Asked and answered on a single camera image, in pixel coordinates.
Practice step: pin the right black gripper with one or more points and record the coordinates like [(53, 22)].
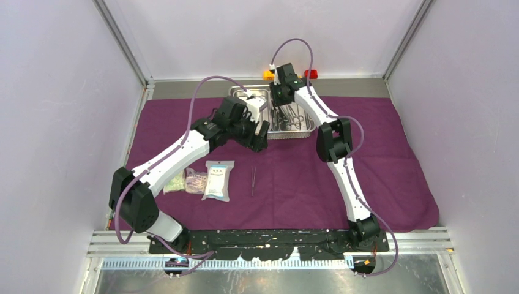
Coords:
[(276, 101)]

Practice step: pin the steel surgical forceps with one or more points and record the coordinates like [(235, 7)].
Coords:
[(288, 119)]

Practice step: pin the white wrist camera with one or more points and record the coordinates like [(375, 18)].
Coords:
[(273, 69), (255, 104)]

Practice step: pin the purple cloth wrap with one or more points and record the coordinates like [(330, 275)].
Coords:
[(293, 188)]

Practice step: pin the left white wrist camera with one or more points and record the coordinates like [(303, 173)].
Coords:
[(255, 104)]

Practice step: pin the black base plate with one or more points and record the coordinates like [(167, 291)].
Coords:
[(270, 245)]

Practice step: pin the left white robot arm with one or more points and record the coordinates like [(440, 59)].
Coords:
[(133, 192)]

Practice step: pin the red block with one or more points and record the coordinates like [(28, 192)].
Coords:
[(311, 74)]

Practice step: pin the white sterile pouch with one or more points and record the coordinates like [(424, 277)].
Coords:
[(218, 176)]

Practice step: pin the steel instrument tray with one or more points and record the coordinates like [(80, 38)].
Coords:
[(269, 114)]

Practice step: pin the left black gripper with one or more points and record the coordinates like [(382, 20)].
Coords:
[(246, 143)]

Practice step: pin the small orange block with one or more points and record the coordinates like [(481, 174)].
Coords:
[(268, 75)]

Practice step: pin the green packet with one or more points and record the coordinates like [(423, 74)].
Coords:
[(176, 184)]

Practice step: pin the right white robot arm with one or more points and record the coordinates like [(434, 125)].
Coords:
[(334, 146)]

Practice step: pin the pink clear packet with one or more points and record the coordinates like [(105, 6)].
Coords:
[(195, 182)]

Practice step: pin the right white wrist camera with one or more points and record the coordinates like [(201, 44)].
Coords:
[(273, 69)]

